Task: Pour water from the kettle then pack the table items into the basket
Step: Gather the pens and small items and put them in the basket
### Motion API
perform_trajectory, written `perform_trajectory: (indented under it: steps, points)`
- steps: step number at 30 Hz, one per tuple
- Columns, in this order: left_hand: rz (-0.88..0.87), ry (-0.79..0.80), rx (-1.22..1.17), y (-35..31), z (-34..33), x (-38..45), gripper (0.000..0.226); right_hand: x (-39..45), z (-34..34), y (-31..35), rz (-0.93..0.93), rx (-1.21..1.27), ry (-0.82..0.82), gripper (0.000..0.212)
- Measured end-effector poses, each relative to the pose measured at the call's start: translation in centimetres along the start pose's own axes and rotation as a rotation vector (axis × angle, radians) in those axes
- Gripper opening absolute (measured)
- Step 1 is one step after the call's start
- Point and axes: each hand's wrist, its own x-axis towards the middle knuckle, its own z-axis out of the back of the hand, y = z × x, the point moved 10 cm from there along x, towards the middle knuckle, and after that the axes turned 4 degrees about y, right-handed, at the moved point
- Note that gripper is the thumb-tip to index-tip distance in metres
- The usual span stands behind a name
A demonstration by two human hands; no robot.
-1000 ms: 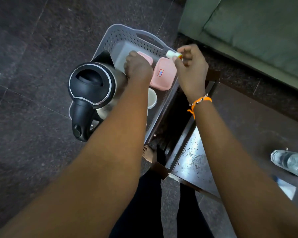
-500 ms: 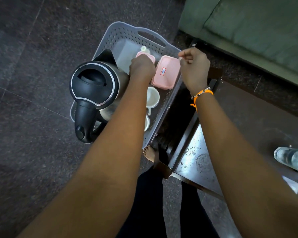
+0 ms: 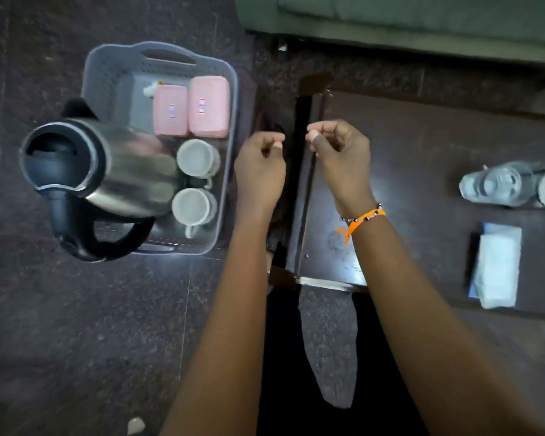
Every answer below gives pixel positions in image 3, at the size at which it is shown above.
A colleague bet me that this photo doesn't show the person's black trousers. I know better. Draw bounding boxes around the person's black trousers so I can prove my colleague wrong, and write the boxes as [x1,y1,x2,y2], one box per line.
[256,286,431,436]

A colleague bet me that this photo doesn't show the person's right hand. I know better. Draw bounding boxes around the person's right hand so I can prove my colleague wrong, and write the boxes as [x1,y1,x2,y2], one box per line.
[306,120,379,219]

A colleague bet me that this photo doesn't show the green sofa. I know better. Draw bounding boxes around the green sofa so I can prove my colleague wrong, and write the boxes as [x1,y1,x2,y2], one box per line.
[233,0,545,67]

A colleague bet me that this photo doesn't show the beaded bracelet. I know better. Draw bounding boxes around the beaded bracelet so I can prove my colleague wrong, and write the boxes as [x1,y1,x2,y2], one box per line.
[339,203,384,223]

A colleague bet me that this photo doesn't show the grey plastic basket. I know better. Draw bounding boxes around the grey plastic basket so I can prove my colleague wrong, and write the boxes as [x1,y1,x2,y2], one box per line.
[80,41,239,257]

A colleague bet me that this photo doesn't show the white tissue packet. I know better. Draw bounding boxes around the white tissue packet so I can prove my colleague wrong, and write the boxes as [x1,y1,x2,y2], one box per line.
[469,222,523,310]

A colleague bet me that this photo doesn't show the stainless steel electric kettle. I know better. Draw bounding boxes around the stainless steel electric kettle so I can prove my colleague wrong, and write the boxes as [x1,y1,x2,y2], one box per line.
[19,99,188,263]

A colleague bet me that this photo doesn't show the large pink box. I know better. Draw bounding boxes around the large pink box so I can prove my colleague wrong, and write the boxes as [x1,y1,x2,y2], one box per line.
[188,75,232,140]

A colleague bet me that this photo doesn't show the orange thread wristband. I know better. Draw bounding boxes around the orange thread wristband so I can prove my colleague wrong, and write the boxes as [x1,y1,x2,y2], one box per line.
[335,209,387,246]

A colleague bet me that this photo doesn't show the person's left hand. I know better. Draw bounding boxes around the person's left hand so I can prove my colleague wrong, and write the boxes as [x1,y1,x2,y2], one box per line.
[234,131,287,215]

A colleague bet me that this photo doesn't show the person's left forearm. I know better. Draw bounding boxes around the person's left forearm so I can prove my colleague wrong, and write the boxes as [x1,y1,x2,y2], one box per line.
[160,211,278,436]

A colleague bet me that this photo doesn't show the white ceramic cup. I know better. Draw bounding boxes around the white ceramic cup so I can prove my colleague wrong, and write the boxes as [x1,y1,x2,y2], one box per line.
[176,139,222,190]
[171,188,219,239]

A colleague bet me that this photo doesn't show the small pink box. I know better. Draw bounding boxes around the small pink box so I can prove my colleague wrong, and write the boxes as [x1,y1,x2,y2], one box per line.
[153,84,190,137]

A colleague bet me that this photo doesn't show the dark wooden table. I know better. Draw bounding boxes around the dark wooden table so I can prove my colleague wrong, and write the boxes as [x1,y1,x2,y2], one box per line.
[267,76,545,319]

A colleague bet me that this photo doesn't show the person's right forearm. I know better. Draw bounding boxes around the person's right forearm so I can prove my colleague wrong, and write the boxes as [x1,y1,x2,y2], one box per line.
[338,208,545,436]

